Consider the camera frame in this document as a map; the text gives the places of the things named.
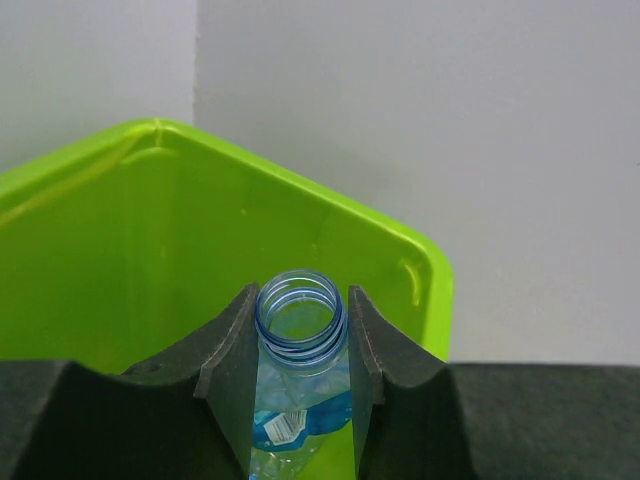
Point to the blue label crushed bottle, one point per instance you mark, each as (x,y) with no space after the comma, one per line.
(302,394)

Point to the green plastic bin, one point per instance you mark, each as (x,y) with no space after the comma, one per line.
(122,243)

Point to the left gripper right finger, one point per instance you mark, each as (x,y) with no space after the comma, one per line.
(418,417)

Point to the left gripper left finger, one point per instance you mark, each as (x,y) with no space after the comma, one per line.
(183,413)

